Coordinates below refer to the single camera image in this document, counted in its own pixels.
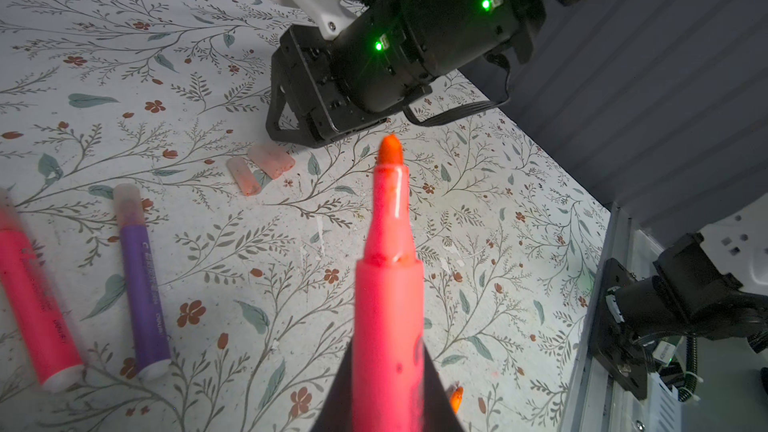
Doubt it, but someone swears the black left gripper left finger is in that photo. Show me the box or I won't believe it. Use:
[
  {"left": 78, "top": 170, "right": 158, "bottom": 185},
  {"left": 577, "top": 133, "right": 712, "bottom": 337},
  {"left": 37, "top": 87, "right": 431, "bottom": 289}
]
[{"left": 310, "top": 347, "right": 352, "bottom": 432}]

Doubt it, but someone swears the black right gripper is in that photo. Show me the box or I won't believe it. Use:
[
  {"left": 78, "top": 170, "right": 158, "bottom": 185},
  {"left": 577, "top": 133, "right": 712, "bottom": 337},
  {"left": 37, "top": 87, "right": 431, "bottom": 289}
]
[{"left": 265, "top": 24, "right": 432, "bottom": 148}]

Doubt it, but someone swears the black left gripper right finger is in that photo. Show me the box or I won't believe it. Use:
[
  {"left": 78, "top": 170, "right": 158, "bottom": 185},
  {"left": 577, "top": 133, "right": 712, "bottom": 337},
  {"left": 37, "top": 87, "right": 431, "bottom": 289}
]
[{"left": 422, "top": 347, "right": 464, "bottom": 432}]

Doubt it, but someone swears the red-pink highlighter pen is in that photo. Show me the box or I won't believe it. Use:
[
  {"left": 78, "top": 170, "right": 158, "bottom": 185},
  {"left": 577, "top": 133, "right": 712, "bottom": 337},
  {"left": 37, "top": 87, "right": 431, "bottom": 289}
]
[{"left": 351, "top": 135, "right": 424, "bottom": 431}]

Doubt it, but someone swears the clear pink pen cap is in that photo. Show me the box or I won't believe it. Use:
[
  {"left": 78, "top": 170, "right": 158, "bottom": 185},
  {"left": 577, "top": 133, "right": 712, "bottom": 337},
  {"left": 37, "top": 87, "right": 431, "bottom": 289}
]
[
  {"left": 226, "top": 157, "right": 261, "bottom": 196},
  {"left": 247, "top": 144, "right": 295, "bottom": 180}
]

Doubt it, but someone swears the purple highlighter pen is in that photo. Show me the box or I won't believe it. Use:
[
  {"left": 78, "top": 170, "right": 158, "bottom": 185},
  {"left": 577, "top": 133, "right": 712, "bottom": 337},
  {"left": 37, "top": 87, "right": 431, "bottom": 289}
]
[{"left": 113, "top": 184, "right": 172, "bottom": 381}]

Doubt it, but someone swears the pink highlighter pen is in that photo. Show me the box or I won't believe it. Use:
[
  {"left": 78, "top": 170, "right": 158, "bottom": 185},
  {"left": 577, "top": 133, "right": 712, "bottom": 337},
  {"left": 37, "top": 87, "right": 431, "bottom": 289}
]
[{"left": 1, "top": 189, "right": 84, "bottom": 393}]

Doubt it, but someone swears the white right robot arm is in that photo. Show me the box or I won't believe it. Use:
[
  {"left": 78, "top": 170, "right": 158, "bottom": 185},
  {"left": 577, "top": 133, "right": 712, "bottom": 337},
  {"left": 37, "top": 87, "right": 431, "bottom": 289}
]
[{"left": 265, "top": 0, "right": 580, "bottom": 148}]

